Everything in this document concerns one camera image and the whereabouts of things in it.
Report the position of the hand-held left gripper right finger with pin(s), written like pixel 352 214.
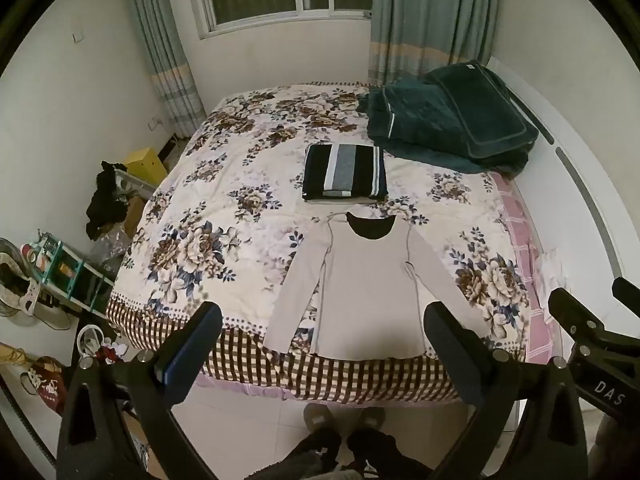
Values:
pixel 452 366

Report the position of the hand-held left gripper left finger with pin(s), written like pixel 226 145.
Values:
pixel 170 366

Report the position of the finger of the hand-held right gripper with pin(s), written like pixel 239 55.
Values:
pixel 627 292
pixel 575 310

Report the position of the grey long-sleeve shirt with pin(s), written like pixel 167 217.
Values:
pixel 367 290

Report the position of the person's right forearm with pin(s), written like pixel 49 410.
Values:
pixel 617 450

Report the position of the pink checked bed sheet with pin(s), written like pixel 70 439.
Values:
pixel 522 240

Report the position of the grey slipper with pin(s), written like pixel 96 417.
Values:
pixel 372 417
pixel 320 416

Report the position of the white bed headboard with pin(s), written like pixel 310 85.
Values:
pixel 590 200

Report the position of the person's right leg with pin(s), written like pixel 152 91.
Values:
pixel 385 455

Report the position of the red printed bag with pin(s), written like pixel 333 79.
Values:
pixel 45 385

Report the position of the teal storage shelf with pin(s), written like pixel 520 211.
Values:
pixel 75 275

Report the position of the clear plastic bag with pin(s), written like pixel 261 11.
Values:
pixel 110 247

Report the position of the floral bed blanket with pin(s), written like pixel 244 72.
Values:
pixel 225 220

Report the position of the black cloth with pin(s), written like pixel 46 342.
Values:
pixel 106 200

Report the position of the yellow box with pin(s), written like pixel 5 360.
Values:
pixel 145 165

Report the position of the folded striped dark sweater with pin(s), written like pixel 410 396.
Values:
pixel 345 172

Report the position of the dark green pillow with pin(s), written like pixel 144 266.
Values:
pixel 480 110

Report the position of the dark green quilt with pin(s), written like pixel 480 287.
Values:
pixel 400 120

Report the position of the grey-green striped curtain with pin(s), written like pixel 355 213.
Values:
pixel 425 15
pixel 160 50

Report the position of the white wall socket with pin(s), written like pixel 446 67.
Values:
pixel 157 123

